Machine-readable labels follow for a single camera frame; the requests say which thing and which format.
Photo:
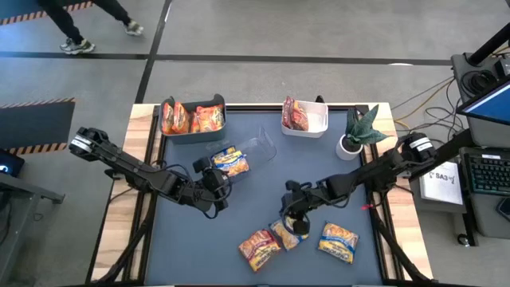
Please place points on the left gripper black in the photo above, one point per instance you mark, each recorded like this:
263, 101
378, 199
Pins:
211, 185

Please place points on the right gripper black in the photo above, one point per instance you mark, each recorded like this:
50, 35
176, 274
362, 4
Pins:
299, 199

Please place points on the blue soy sauce ramen pack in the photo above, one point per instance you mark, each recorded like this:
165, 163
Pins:
339, 243
285, 238
233, 161

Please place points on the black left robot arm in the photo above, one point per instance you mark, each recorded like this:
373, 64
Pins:
127, 167

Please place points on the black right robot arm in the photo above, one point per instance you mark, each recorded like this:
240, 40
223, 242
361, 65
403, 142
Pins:
378, 171

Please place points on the grey-blue plastic bin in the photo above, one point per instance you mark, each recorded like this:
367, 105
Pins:
191, 137

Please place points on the blue-grey table mat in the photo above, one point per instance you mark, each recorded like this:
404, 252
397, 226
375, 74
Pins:
191, 239

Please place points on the clear plastic bin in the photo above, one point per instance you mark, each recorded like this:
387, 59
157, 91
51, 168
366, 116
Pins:
263, 147

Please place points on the small red tag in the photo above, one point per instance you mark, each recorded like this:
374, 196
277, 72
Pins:
366, 207

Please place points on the white plastic bin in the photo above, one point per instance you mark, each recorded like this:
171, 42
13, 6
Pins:
316, 119

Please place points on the green snake plant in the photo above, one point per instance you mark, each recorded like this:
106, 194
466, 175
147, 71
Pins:
360, 129

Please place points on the white SA3 sign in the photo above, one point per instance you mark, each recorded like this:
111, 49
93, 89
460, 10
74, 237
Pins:
442, 183

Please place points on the black stand beam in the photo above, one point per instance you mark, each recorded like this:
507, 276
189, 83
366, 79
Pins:
454, 149
490, 45

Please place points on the black caster wheel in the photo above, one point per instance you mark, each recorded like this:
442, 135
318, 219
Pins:
463, 240

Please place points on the dark hazard-striped floor mat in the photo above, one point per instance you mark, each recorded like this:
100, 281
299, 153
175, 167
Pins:
36, 123
16, 8

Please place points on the grey side desk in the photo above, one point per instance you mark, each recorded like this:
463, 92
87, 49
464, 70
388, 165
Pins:
24, 191

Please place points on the black backlit keyboard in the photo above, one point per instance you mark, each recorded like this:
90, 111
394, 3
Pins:
488, 173

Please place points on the grey equipment cart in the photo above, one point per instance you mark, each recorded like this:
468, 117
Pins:
486, 137

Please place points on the black device blue light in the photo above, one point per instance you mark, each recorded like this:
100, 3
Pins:
10, 163

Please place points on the blue-screen monitor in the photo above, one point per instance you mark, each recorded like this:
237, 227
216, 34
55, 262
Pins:
490, 105

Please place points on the person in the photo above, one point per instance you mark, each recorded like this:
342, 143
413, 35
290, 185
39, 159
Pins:
60, 20

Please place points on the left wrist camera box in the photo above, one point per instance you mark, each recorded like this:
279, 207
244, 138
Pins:
221, 205

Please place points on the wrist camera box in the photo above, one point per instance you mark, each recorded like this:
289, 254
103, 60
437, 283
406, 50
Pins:
221, 205
300, 227

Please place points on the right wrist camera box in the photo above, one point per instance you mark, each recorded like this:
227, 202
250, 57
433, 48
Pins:
300, 227

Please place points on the black aluminium table frame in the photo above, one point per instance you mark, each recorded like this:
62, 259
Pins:
255, 107

